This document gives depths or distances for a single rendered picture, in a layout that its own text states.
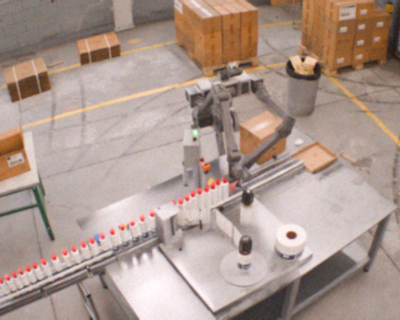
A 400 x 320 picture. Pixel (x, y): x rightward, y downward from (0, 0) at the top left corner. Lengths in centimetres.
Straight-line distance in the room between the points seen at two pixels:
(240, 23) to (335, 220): 372
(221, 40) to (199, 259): 393
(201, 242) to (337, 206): 107
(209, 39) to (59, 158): 251
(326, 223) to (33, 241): 276
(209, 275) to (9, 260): 225
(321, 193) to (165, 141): 236
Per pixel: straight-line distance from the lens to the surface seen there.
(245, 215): 334
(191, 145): 314
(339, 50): 681
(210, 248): 330
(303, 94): 585
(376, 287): 434
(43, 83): 695
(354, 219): 365
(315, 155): 413
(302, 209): 365
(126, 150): 555
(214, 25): 646
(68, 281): 331
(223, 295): 307
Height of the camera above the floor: 342
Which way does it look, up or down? 40 degrees down
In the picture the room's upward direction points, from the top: 3 degrees counter-clockwise
